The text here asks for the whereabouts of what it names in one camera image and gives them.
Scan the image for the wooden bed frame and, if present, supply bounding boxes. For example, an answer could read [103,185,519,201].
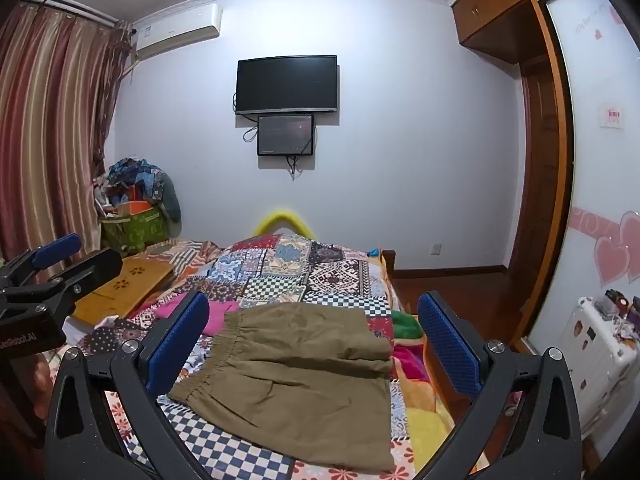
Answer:
[382,249,401,301]

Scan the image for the small black wall monitor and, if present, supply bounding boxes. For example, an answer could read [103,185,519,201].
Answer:
[257,114,315,157]

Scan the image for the pink cloth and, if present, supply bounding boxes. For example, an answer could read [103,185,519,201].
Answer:
[155,292,241,336]

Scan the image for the wooden overhead cabinets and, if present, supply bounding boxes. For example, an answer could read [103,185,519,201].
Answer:
[450,0,591,63]

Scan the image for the pink heart wall sticker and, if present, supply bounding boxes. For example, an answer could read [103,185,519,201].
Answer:
[572,205,640,286]

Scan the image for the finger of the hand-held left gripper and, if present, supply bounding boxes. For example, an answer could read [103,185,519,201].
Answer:
[0,233,82,288]
[20,247,124,331]

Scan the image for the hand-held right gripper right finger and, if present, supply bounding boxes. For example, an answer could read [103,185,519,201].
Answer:
[416,290,584,480]

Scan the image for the white suitcase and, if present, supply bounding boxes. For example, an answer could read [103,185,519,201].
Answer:
[542,296,640,441]

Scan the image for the pile of clothes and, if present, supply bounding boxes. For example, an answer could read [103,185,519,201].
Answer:
[92,157,183,221]

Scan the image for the colourful fleece blanket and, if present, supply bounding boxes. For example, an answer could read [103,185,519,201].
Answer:
[367,247,463,448]

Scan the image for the white air conditioner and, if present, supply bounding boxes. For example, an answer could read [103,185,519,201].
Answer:
[132,3,223,61]

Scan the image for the wooden lap desk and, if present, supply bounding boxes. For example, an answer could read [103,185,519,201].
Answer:
[72,255,176,320]

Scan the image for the green storage bag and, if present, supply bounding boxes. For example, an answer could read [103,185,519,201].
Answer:
[100,202,171,256]

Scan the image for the yellow curved headboard pad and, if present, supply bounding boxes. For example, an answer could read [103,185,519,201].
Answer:
[252,210,313,236]

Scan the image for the black cable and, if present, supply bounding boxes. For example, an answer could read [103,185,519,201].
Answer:
[284,154,307,182]

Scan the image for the striped red curtain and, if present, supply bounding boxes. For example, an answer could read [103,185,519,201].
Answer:
[0,2,133,266]

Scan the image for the cluster of small bottles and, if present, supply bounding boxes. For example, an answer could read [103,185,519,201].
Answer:
[592,287,640,348]

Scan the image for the brown wooden door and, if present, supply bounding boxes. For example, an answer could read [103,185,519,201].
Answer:
[507,60,561,281]

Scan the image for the patchwork printed quilt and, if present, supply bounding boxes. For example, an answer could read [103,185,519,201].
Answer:
[42,232,418,480]

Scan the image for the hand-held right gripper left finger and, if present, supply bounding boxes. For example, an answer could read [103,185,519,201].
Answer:
[44,290,211,480]

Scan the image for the khaki pants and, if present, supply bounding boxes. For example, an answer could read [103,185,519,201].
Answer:
[167,304,396,472]

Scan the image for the brown dotted cloth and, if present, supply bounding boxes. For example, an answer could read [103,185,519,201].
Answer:
[77,317,161,356]

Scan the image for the black wall television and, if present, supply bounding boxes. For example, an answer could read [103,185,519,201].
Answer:
[236,55,340,116]

